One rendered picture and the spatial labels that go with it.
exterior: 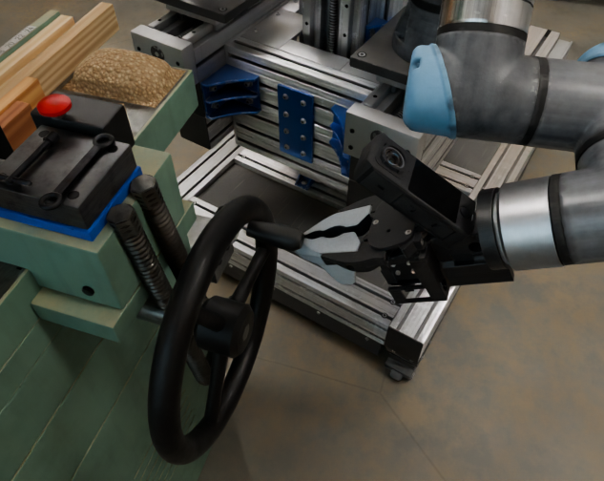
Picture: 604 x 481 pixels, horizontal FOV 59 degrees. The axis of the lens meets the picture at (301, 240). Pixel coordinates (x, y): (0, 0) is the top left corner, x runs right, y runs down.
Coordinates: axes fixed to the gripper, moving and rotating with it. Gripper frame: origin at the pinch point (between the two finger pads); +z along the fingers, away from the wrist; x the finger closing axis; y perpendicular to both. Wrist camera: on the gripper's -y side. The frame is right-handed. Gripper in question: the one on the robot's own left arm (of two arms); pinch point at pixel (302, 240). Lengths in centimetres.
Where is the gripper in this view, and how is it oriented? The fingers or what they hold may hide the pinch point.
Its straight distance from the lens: 56.3
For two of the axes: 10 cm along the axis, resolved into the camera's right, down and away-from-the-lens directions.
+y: 4.8, 6.8, 5.6
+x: 3.0, -7.3, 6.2
